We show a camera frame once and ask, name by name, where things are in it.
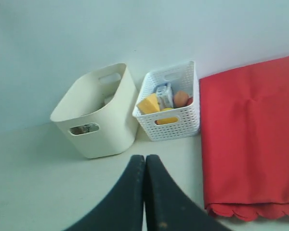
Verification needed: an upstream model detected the cream plastic storage bin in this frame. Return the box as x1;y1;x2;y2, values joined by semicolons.
50;63;138;158

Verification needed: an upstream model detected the blue white milk carton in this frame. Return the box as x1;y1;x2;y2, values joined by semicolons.
155;82;173;110

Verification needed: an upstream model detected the yellow cheese wedge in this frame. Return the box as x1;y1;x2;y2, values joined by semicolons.
137;93;160;115

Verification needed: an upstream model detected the red scalloped table cloth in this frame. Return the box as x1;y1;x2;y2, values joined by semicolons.
200;56;289;221

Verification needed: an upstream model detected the white perforated plastic basket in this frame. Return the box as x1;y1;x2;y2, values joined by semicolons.
132;61;200;141

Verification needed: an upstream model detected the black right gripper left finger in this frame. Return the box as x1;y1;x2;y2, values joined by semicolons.
67;155;145;231

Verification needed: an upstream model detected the brown egg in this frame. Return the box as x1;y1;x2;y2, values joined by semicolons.
173;90;189;108

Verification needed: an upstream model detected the orange red sausage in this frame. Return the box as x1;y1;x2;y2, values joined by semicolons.
186;97;193;106

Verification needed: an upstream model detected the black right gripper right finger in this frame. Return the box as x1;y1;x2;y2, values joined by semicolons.
144;155;229;231

